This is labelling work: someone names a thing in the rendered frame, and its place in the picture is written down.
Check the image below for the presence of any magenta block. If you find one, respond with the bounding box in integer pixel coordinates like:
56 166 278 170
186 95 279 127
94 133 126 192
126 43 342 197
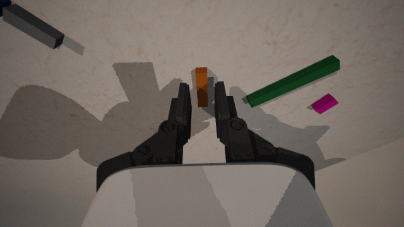
312 94 338 114

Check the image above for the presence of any dark grey rod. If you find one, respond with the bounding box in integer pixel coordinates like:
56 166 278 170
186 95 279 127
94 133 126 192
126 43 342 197
3 4 64 49

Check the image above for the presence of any green rod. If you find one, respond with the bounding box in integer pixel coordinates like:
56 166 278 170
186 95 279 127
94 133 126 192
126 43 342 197
246 55 340 108

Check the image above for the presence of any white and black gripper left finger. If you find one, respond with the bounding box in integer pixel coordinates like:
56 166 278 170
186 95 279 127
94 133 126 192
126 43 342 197
97 83 192 191

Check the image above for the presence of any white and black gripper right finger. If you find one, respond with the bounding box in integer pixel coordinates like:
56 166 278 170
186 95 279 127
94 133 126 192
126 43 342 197
215 81 316 191

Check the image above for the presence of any orange rod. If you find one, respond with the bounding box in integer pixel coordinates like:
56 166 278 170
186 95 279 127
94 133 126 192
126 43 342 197
195 67 208 107

